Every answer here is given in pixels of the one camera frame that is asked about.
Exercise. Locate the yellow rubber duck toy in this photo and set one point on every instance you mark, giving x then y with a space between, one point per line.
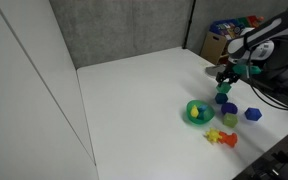
194 111

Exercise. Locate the royal blue cube block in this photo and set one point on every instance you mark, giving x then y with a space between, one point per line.
253 114

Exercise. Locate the cardboard box of toys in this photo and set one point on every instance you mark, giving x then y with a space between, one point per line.
221 33

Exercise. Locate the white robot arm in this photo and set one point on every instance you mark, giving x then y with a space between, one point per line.
256 44

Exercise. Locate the dark green cube block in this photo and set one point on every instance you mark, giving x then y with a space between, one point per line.
223 88

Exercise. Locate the light green cube block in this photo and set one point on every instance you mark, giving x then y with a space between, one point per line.
230 120

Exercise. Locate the green plastic bowl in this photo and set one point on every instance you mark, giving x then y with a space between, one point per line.
208 115

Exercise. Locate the orange rubber bear toy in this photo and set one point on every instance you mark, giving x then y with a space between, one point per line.
229 139

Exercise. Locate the black tripod pole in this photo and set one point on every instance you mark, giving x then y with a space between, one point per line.
184 45

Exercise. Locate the blue toy in bowl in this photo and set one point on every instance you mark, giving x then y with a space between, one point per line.
202 110

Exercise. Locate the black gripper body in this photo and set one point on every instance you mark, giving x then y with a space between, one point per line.
227 75

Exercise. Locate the dark teal cube block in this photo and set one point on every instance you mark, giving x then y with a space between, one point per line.
221 98

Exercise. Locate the yellow spiky rubber toy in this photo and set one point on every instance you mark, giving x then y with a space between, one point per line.
213 135

